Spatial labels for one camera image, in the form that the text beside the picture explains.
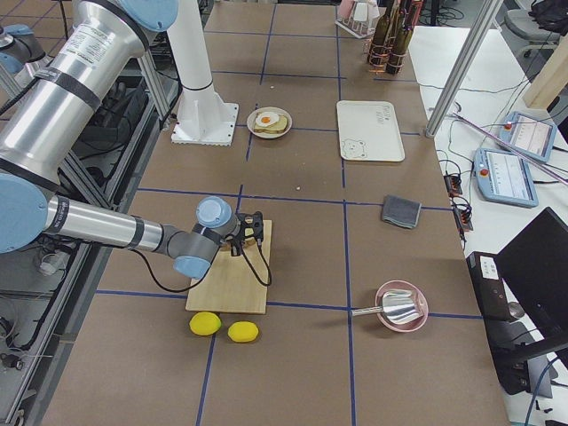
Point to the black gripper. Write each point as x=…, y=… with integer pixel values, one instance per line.
x=229, y=245

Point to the white round plate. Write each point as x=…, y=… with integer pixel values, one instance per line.
x=277, y=110

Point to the fried egg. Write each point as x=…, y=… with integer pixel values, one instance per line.
x=266, y=119

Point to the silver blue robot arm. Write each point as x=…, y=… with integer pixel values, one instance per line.
x=83, y=114

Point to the white bear tray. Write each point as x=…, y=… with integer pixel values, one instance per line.
x=368, y=131

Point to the wooden cutting board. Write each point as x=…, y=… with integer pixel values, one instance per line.
x=229, y=287

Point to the yellow lemon right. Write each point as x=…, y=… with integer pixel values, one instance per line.
x=243, y=332

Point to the yellow lemon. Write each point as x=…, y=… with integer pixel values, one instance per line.
x=243, y=332
x=205, y=323

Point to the yellow lemon left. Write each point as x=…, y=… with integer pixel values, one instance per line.
x=205, y=323

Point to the grey folded cloth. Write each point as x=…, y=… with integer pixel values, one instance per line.
x=401, y=212

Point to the silver metal scoop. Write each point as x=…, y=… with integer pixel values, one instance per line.
x=397, y=306

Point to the pink bowl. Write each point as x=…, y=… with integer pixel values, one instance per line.
x=400, y=284

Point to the dark green wine bottle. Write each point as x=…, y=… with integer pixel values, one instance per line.
x=381, y=35

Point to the blue teach pendant near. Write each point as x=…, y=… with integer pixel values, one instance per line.
x=505, y=178

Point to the blue teach pendant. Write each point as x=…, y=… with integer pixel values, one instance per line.
x=505, y=178
x=534, y=136

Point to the black monitor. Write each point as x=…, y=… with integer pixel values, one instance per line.
x=534, y=266

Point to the blue teach pendant far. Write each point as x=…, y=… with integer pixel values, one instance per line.
x=534, y=136

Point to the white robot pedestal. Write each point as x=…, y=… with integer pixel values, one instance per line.
x=202, y=116

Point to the white wire cup rack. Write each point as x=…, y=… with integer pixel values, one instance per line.
x=358, y=17

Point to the aluminium frame post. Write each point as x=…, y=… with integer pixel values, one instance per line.
x=468, y=52

